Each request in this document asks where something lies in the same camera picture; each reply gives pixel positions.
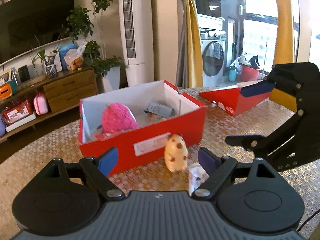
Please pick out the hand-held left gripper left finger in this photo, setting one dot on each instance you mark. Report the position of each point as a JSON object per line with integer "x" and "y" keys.
{"x": 108, "y": 160}

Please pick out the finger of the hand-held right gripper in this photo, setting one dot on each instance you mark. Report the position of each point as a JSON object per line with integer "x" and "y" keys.
{"x": 257, "y": 89}
{"x": 247, "y": 142}

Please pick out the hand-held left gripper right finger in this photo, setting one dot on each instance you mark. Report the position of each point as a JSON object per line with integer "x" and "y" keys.
{"x": 206, "y": 158}

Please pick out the red shoe box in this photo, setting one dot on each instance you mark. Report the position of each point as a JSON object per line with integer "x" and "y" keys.
{"x": 125, "y": 150}

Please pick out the white printed packet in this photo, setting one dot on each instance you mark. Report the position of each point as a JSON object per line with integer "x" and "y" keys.
{"x": 196, "y": 176}

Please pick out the beige spotted plush toy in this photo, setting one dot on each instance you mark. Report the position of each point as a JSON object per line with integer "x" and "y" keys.
{"x": 176, "y": 152}

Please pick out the pink plush toy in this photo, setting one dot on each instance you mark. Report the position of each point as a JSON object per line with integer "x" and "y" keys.
{"x": 118, "y": 118}

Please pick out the white tissue pack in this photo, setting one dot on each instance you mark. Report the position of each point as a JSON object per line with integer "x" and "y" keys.
{"x": 158, "y": 108}

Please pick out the patterned desktop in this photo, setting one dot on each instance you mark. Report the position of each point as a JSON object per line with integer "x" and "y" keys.
{"x": 237, "y": 130}

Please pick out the red bucket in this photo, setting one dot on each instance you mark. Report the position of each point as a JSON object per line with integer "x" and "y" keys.
{"x": 250, "y": 73}

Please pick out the red box lid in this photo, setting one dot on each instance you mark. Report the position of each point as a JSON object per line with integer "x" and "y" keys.
{"x": 235, "y": 102}

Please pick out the black boots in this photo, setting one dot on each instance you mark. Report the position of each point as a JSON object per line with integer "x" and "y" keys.
{"x": 255, "y": 62}

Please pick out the teal spray bottle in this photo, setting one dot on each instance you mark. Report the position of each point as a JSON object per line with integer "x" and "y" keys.
{"x": 233, "y": 74}

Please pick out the white shoes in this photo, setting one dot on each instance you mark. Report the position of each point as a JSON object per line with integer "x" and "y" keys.
{"x": 243, "y": 59}

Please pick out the white washing machine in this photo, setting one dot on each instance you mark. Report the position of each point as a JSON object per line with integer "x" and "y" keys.
{"x": 212, "y": 55}

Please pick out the yellow giraffe statue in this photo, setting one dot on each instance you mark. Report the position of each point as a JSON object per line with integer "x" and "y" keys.
{"x": 285, "y": 30}

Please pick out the wooden television cabinet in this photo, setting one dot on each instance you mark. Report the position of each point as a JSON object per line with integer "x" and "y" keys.
{"x": 70, "y": 90}

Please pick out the yellow and grey curtain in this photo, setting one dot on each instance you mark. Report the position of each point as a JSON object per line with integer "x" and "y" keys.
{"x": 190, "y": 42}

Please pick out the pink small case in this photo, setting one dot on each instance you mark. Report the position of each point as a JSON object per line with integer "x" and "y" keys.
{"x": 41, "y": 103}

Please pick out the red gift box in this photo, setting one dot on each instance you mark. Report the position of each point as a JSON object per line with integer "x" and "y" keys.
{"x": 18, "y": 113}

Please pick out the green plant in vase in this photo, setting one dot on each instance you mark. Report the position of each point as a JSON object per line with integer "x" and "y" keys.
{"x": 51, "y": 70}

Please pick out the plastic bag of fruit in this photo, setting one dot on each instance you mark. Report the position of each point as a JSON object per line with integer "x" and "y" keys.
{"x": 75, "y": 57}

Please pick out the purple kettlebell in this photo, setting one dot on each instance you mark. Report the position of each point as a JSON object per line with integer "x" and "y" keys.
{"x": 2, "y": 128}

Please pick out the blue bag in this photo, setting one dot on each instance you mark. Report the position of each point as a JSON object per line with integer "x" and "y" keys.
{"x": 66, "y": 48}

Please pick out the orange box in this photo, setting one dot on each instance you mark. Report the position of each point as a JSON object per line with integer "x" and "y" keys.
{"x": 5, "y": 92}

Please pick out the white standing air conditioner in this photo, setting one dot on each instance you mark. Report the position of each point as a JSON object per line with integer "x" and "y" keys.
{"x": 132, "y": 30}

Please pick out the tall green potted plant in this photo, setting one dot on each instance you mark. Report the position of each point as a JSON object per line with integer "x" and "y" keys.
{"x": 82, "y": 22}

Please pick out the black television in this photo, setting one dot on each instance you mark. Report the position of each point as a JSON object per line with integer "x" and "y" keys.
{"x": 32, "y": 25}

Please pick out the black frame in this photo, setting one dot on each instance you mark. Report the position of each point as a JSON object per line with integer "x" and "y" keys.
{"x": 23, "y": 73}

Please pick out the white photo frame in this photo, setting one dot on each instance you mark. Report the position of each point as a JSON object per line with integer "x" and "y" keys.
{"x": 4, "y": 76}

